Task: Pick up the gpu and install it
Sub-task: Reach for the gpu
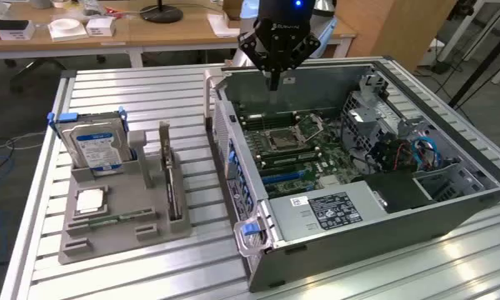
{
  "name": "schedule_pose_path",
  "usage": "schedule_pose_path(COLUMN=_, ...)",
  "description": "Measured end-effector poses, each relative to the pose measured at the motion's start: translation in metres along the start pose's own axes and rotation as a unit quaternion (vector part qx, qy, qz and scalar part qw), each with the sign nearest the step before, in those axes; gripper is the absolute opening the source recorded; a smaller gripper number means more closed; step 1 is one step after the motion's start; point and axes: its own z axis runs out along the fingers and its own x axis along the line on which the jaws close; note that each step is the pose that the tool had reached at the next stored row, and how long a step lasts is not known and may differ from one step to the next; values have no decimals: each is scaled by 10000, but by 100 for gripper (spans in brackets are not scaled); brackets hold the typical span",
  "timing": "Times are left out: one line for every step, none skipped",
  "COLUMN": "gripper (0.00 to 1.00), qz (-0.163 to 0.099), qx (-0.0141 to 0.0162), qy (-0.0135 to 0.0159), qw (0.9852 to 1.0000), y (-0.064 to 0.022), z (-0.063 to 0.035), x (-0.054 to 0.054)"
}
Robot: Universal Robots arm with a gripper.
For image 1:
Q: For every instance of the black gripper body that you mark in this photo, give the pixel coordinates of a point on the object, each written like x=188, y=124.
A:
x=285, y=18

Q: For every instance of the green graphics card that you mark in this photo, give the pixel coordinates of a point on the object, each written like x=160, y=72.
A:
x=170, y=181

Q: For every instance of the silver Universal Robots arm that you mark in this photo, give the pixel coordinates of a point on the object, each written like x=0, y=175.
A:
x=325, y=37

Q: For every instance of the white paper booklet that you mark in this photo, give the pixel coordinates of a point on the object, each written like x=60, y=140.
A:
x=222, y=26

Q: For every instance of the open cardboard box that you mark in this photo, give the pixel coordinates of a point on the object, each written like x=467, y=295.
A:
x=233, y=11

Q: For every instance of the wooden desk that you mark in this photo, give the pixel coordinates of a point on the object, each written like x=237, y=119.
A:
x=170, y=34

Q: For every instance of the wooden cabinet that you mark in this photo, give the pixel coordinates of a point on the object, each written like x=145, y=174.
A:
x=400, y=31

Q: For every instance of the black RAM slot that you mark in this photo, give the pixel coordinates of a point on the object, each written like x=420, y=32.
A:
x=268, y=117
x=270, y=125

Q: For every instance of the black lamp base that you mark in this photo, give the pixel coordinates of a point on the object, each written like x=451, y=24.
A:
x=161, y=14

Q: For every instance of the metal socket cover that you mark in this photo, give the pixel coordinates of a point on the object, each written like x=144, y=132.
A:
x=312, y=125

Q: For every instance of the metal disk bay cage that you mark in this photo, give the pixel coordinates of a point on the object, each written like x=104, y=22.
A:
x=367, y=125

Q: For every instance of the CPU socket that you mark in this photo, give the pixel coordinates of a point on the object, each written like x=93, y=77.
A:
x=284, y=140

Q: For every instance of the green motherboard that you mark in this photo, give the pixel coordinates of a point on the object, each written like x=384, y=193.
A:
x=329, y=156

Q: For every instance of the small white box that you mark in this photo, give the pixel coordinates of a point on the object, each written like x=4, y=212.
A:
x=101, y=27

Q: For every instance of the blue expansion slot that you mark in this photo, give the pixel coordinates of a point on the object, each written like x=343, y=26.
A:
x=282, y=177

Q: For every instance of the black stand pole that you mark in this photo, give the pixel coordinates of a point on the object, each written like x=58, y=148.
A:
x=483, y=56

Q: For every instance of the silver chipset heatsink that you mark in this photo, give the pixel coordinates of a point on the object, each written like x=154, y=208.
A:
x=329, y=182

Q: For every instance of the hard disk with blue carrier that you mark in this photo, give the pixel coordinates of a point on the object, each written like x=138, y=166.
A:
x=96, y=147

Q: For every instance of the grey cup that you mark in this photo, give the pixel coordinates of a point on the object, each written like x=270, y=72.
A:
x=40, y=3

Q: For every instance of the grey power supply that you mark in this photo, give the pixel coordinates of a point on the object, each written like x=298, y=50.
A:
x=329, y=212

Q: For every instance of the black chair base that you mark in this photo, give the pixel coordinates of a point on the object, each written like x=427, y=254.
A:
x=33, y=68

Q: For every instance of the grey plastic parts rack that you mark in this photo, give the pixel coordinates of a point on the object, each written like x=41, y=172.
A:
x=129, y=200

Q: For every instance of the white box with black top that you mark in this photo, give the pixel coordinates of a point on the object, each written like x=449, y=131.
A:
x=14, y=31

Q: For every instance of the blue case latch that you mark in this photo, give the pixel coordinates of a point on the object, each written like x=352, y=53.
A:
x=250, y=229

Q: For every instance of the silver CPU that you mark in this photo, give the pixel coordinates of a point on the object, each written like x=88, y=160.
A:
x=89, y=200

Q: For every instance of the green RAM stick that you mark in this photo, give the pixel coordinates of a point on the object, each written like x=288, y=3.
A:
x=108, y=220

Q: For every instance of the dark grey PC case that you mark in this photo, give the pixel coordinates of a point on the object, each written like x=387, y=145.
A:
x=357, y=250

